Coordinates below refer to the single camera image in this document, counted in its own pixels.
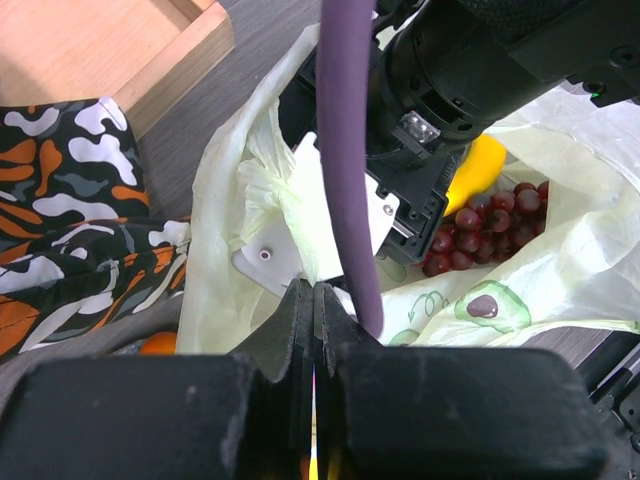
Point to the orange fake orange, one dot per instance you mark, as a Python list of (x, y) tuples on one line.
[(162, 343)]

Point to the dark fake grapes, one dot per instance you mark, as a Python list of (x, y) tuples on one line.
[(488, 229)]

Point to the green avocado print plastic bag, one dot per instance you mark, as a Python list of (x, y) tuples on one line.
[(582, 271)]

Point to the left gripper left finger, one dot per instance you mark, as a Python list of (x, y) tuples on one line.
[(269, 425)]

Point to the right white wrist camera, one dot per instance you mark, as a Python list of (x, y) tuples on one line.
[(287, 232)]

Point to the wooden clothes rack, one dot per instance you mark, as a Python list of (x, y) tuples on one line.
[(146, 55)]

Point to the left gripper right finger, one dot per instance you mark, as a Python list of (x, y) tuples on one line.
[(333, 331)]

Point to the orange grey camouflage garment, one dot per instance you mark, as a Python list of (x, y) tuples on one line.
[(79, 246)]

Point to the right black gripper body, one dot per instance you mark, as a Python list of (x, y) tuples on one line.
[(418, 179)]

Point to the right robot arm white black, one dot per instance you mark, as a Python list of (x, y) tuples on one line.
[(401, 99)]

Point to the yellow fake bell pepper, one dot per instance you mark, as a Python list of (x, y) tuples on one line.
[(478, 172)]

